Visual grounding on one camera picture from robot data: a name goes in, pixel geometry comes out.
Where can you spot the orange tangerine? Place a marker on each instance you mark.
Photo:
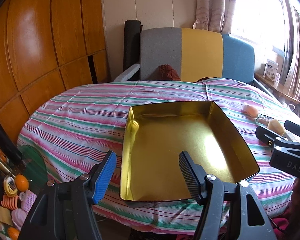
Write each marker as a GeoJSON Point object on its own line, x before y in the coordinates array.
{"type": "Point", "coordinates": [21, 183]}

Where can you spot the granola bar green wrapper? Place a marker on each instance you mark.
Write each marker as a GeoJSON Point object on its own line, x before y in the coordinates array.
{"type": "Point", "coordinates": [263, 119]}

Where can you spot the wooden side desk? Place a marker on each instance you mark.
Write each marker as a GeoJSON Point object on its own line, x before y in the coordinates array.
{"type": "Point", "coordinates": [276, 90]}

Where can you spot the white box on desk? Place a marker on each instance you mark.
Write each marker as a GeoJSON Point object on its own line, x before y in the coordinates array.
{"type": "Point", "coordinates": [270, 70]}

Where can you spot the dark red cushion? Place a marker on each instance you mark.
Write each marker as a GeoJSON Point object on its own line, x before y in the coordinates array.
{"type": "Point", "coordinates": [167, 73]}

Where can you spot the wooden wardrobe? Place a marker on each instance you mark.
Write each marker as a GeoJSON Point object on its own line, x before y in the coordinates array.
{"type": "Point", "coordinates": [47, 47]}

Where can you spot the grey yellow blue armchair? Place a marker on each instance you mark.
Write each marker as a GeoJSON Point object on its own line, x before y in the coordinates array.
{"type": "Point", "coordinates": [193, 54]}

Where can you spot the gold metal tin box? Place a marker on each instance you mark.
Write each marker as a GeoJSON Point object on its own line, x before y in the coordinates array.
{"type": "Point", "coordinates": [180, 152]}

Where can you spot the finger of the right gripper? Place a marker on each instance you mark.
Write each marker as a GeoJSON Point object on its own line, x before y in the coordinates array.
{"type": "Point", "coordinates": [292, 127]}
{"type": "Point", "coordinates": [270, 138]}

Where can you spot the black rolled mat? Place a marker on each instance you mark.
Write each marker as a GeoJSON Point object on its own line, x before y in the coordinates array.
{"type": "Point", "coordinates": [131, 44]}

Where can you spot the yellow cake snack packet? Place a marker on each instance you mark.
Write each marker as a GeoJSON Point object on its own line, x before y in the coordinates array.
{"type": "Point", "coordinates": [275, 126]}

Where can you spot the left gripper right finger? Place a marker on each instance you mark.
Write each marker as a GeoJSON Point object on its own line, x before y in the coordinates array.
{"type": "Point", "coordinates": [194, 176]}

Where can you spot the pink packet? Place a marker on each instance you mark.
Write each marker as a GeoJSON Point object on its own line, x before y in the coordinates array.
{"type": "Point", "coordinates": [27, 199]}

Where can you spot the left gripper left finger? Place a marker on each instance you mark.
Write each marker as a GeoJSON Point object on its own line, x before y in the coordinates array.
{"type": "Point", "coordinates": [102, 176]}

